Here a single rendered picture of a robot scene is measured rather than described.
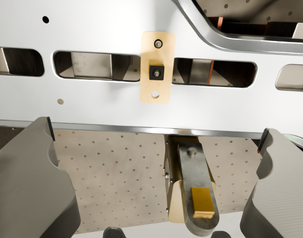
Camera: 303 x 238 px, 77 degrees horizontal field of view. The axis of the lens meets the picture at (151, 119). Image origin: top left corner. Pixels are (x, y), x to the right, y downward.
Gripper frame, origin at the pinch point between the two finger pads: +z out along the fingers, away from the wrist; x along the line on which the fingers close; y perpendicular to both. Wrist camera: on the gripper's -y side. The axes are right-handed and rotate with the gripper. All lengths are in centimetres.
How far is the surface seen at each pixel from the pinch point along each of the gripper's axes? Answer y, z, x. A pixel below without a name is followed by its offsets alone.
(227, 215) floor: 167, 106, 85
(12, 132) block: 18.2, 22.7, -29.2
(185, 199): 13.0, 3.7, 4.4
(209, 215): 13.4, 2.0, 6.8
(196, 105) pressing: 4.3, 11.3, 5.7
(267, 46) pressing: -3.4, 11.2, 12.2
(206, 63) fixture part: 1.8, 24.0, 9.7
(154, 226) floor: 189, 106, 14
